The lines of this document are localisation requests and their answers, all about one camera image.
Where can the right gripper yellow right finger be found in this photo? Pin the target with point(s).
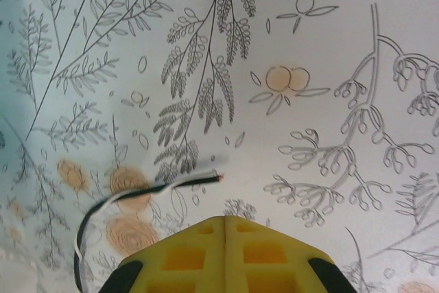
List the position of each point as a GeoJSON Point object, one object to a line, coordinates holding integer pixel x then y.
{"type": "Point", "coordinates": [267, 272]}

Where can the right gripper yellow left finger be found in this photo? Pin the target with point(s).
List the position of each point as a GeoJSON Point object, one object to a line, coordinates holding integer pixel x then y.
{"type": "Point", "coordinates": [192, 272]}

